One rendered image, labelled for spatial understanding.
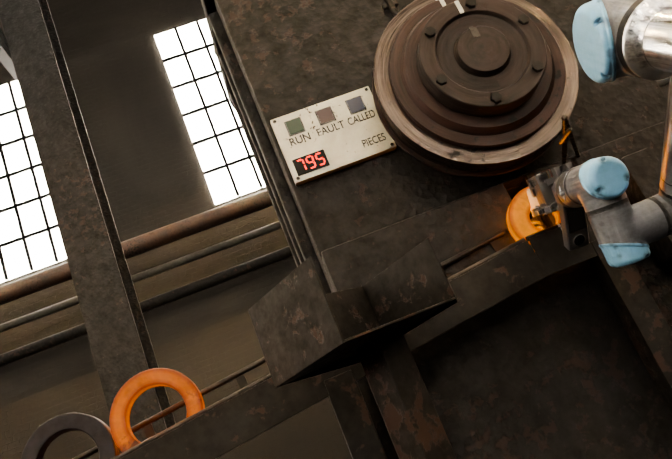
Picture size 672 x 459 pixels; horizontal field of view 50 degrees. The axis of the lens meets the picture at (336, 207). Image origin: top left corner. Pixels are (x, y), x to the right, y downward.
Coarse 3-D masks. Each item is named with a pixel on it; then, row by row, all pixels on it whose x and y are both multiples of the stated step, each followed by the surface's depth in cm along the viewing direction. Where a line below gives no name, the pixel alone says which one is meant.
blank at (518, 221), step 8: (520, 192) 157; (512, 200) 156; (520, 200) 156; (528, 200) 156; (512, 208) 155; (520, 208) 155; (528, 208) 155; (512, 216) 155; (520, 216) 155; (528, 216) 155; (512, 224) 154; (520, 224) 154; (528, 224) 154; (512, 232) 155; (520, 232) 153; (528, 232) 153
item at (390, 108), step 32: (416, 0) 171; (512, 0) 171; (384, 32) 168; (384, 64) 165; (576, 64) 165; (384, 96) 162; (576, 96) 162; (416, 128) 159; (544, 128) 159; (448, 160) 157; (480, 160) 156; (512, 160) 156
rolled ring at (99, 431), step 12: (48, 420) 139; (60, 420) 139; (72, 420) 139; (84, 420) 139; (96, 420) 139; (36, 432) 138; (48, 432) 138; (60, 432) 139; (84, 432) 139; (96, 432) 138; (108, 432) 138; (36, 444) 137; (48, 444) 140; (96, 444) 138; (108, 444) 138; (24, 456) 137; (36, 456) 137; (108, 456) 137
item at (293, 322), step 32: (416, 256) 125; (288, 288) 111; (320, 288) 105; (352, 288) 135; (384, 288) 132; (416, 288) 126; (448, 288) 120; (256, 320) 118; (288, 320) 111; (320, 320) 105; (352, 320) 131; (384, 320) 133; (416, 320) 122; (288, 352) 112; (320, 352) 106; (352, 352) 121; (384, 352) 114; (384, 384) 114; (416, 384) 114; (384, 416) 115; (416, 416) 111; (416, 448) 110; (448, 448) 111
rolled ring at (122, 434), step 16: (160, 368) 143; (128, 384) 142; (144, 384) 142; (160, 384) 142; (176, 384) 142; (192, 384) 142; (128, 400) 140; (192, 400) 141; (112, 416) 139; (128, 416) 141; (112, 432) 138; (128, 432) 138; (128, 448) 137
